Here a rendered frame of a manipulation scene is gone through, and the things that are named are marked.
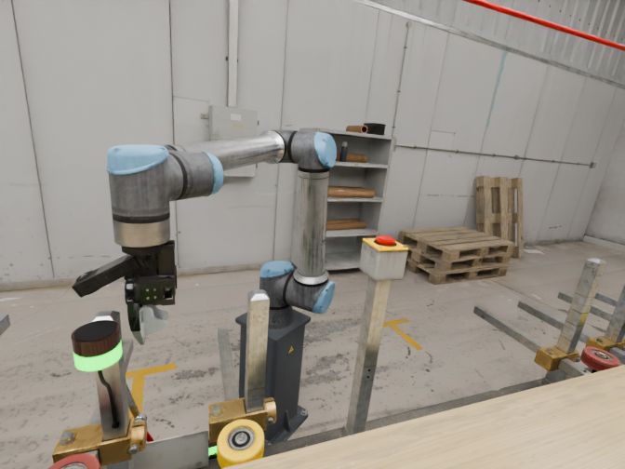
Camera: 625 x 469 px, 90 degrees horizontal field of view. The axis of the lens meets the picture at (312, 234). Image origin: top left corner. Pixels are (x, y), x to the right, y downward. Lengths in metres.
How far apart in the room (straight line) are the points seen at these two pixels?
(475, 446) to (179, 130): 3.00
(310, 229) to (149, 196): 0.72
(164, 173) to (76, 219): 2.79
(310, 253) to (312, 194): 0.24
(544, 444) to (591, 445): 0.09
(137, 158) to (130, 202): 0.07
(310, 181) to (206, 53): 2.32
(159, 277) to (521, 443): 0.74
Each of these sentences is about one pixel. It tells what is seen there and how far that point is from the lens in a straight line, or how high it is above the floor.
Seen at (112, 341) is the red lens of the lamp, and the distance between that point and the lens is 0.57.
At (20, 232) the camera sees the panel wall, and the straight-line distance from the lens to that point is 3.49.
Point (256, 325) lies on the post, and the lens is 0.62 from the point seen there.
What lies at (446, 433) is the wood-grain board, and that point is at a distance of 0.75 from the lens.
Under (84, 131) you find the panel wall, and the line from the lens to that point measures 3.25.
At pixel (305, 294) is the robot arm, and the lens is 1.31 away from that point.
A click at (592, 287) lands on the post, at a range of 1.25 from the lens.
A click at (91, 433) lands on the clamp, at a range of 0.78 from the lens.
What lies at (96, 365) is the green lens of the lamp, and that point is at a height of 1.07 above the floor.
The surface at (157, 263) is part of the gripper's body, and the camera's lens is 0.65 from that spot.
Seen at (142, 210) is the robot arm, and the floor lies 1.28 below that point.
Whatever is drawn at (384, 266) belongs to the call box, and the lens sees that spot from 0.65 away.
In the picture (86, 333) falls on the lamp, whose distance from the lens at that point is 0.58.
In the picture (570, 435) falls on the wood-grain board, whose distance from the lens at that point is 0.89.
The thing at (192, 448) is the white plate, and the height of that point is 0.76.
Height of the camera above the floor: 1.40
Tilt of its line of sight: 16 degrees down
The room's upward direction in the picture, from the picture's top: 5 degrees clockwise
